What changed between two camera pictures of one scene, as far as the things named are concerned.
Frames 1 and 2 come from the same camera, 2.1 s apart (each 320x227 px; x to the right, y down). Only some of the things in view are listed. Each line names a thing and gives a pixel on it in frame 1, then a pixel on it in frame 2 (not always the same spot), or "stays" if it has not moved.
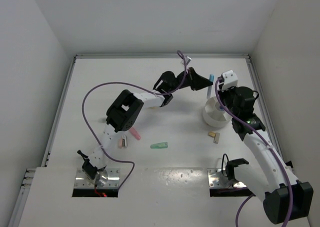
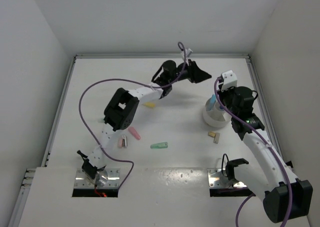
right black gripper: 232,89 stays
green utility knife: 159,145 stays
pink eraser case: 133,131 stays
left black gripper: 195,81 → 194,74
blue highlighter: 211,78 → 212,102
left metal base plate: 105,178 stays
